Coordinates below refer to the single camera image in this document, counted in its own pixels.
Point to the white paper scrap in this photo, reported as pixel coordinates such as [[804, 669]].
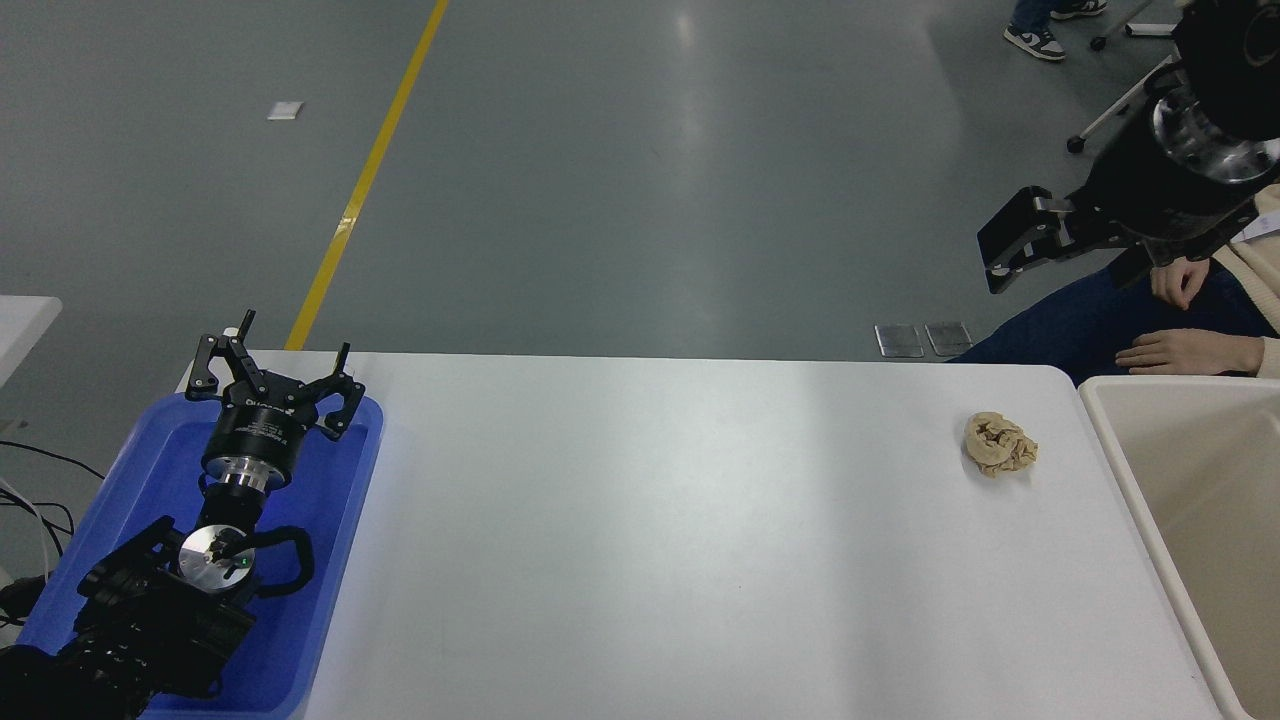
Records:
[[285, 110]]

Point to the tan paper ball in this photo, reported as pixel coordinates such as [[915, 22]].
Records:
[[998, 445]]

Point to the white wheeled chair base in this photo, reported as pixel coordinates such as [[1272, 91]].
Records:
[[1140, 28]]

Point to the large pale bin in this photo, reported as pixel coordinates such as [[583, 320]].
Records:
[[1200, 480]]

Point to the white wheeled office chair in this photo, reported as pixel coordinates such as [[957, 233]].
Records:
[[1115, 105]]

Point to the white name badge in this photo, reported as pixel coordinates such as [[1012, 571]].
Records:
[[1262, 228]]

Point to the person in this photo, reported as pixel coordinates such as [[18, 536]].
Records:
[[1035, 40], [1060, 320]]

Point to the white side table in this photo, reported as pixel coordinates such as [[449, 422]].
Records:
[[25, 325]]

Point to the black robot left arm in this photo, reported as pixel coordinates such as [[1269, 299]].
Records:
[[150, 620]]

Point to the metal floor plate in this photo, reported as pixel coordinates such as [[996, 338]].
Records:
[[948, 338], [899, 340]]

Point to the blue plastic tray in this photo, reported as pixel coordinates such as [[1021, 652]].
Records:
[[330, 520]]

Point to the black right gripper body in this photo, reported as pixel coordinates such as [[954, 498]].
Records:
[[1160, 210]]

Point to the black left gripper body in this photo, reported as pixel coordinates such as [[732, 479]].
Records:
[[255, 430]]

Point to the person's left forearm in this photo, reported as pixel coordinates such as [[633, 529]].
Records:
[[1270, 358]]

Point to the person's right hand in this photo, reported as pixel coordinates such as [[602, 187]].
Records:
[[1180, 282]]

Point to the person's left hand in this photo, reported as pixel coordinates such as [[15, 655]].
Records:
[[1190, 353]]

